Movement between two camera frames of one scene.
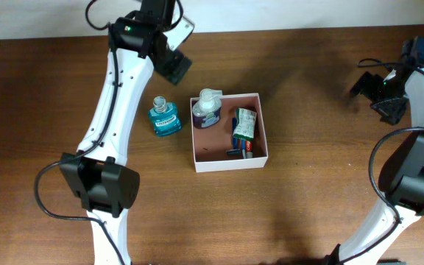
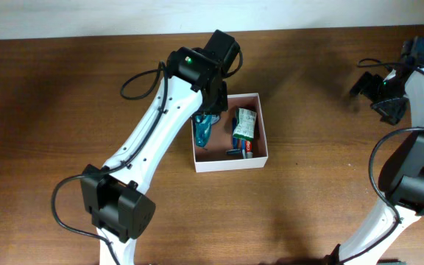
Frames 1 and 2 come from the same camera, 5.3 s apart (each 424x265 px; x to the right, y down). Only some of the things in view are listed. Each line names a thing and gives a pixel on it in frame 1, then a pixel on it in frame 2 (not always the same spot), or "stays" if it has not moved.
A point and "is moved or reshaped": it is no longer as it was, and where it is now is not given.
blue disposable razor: (235, 150) stays
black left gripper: (174, 70) → (222, 101)
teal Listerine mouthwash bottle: (164, 117) is moved or reshaped
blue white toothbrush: (243, 149) stays
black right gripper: (369, 91) stays
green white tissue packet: (245, 125) stays
